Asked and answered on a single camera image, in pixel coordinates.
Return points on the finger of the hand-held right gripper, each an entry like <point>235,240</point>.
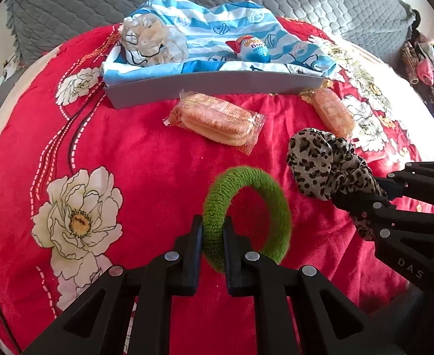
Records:
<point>420,181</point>
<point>372,205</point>

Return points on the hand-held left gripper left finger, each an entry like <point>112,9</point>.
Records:
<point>191,259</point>

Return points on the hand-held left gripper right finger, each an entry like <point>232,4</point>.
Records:
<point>235,262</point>

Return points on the green fuzzy hair scrunchie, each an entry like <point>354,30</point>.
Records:
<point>276,210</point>

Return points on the leopard print hair scrunchie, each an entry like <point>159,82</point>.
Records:
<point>313,162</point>

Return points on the small cracker packet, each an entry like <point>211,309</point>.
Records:
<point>331,111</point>

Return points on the large cracker packet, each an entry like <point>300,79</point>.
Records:
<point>217,122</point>

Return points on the egg-shaped candy toy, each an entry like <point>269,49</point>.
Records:
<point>254,50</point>

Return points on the sheer white hair scrunchie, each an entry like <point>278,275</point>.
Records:
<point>154,40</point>

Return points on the pile of clothes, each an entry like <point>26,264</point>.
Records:
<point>424,66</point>

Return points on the red floral blanket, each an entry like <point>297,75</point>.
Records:
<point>128,148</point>

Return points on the blue striped cartoon cloth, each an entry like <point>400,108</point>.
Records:
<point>209,26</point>

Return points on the small floral object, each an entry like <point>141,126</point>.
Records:
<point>11,66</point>

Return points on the grey quilted pillow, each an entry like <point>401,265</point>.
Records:
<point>91,3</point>

